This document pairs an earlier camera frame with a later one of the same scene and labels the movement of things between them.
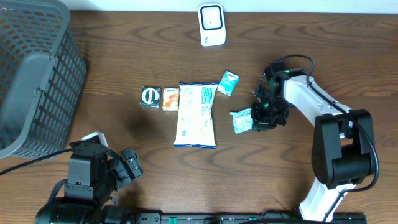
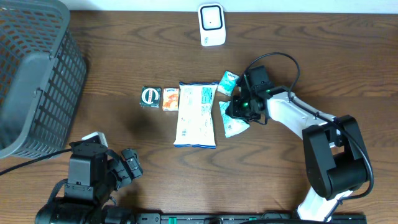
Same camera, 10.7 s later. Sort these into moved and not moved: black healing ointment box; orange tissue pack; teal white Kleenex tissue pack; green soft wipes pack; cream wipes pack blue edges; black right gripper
Moved: black right gripper; green soft wipes pack
Not moved: cream wipes pack blue edges; teal white Kleenex tissue pack; orange tissue pack; black healing ointment box
